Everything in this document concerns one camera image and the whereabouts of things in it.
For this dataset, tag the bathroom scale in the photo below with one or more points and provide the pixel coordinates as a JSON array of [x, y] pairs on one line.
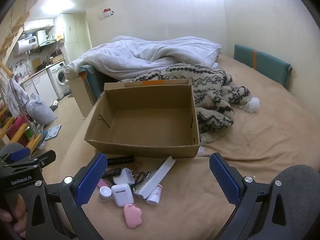
[[52, 131]]

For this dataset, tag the tall white wardrobe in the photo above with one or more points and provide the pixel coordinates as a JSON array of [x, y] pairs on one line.
[[68, 35]]

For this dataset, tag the white bottle with red label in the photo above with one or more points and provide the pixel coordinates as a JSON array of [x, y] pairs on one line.
[[154, 196]]

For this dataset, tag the cardboard box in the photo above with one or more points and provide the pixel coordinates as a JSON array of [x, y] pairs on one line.
[[150, 120]]

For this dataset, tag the teal bed bumper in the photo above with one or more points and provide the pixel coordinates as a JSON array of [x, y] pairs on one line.
[[93, 85]]

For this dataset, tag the pink cloud-shaped case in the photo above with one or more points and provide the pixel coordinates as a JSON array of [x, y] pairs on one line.
[[132, 216]]

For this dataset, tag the dark maroon tube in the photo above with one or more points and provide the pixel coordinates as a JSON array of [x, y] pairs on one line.
[[115, 172]]

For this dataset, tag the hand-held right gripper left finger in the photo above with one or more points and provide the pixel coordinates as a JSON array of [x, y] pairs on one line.
[[91, 180]]

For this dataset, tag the white duvet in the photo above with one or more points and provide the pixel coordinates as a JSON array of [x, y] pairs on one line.
[[150, 52]]

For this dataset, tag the wall outlet with red item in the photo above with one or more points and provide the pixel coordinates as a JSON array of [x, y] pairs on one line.
[[106, 12]]

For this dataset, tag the white water heater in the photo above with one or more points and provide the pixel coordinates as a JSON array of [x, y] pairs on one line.
[[18, 48]]

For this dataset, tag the long white box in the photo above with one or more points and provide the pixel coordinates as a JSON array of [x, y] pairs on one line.
[[157, 177]]

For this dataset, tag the person's left hand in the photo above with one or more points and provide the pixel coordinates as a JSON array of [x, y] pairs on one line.
[[20, 210]]

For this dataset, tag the wooden rack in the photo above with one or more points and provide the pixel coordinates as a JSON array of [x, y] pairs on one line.
[[15, 130]]

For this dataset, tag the person's left leg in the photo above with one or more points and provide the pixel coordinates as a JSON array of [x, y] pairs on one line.
[[10, 147]]

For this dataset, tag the pink block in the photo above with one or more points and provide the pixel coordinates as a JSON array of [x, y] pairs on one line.
[[102, 183]]

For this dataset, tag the black tube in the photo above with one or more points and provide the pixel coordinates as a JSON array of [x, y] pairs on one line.
[[122, 160]]

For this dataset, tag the white washing machine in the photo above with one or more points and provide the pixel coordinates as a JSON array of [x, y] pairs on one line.
[[58, 77]]

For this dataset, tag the white charger plug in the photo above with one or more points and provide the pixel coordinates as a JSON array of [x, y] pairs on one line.
[[123, 178]]

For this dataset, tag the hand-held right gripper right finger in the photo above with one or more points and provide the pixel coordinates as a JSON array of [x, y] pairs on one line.
[[223, 180]]

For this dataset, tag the white base cabinet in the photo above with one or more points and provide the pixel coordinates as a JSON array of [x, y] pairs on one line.
[[42, 85]]

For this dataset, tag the black and cream patterned blanket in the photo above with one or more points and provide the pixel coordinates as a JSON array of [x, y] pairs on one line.
[[212, 92]]

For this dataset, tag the grey stuffed bag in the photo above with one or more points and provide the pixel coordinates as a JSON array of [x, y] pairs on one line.
[[40, 111]]

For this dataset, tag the small white jar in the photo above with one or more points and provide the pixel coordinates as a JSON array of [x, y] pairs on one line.
[[105, 193]]

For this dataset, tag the white earbuds case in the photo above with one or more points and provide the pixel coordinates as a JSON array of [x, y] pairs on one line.
[[122, 196]]

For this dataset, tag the range hood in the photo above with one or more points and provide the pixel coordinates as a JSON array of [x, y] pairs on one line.
[[47, 43]]

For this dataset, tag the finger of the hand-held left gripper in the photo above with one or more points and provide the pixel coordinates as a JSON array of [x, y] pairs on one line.
[[18, 153], [47, 156]]

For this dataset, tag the hanging grey clothes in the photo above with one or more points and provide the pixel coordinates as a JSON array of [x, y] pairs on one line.
[[17, 95]]

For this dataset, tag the white wall cabinets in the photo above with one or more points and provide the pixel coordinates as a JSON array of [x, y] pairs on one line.
[[38, 24]]

